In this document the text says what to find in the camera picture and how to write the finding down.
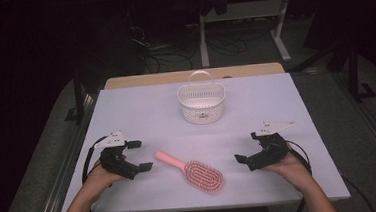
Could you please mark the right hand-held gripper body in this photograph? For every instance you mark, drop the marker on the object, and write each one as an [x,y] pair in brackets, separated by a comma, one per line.
[269,152]

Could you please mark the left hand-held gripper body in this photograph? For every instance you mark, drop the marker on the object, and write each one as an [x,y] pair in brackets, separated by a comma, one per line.
[118,162]

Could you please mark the pink hairbrush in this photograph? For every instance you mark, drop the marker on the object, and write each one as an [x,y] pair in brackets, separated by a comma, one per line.
[201,175]

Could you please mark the white plastic basket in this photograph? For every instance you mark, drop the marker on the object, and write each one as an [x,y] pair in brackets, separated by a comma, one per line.
[203,110]

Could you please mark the person's left hand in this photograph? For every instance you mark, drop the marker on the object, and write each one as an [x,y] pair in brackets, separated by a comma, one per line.
[100,177]

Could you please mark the person's right hand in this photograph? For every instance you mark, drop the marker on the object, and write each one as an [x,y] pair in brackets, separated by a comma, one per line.
[292,167]

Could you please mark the black metal stand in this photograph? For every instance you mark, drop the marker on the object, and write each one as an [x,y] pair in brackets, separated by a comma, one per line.
[79,97]
[354,74]

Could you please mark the white desk frame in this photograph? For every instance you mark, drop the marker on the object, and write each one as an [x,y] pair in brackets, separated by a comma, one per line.
[242,10]

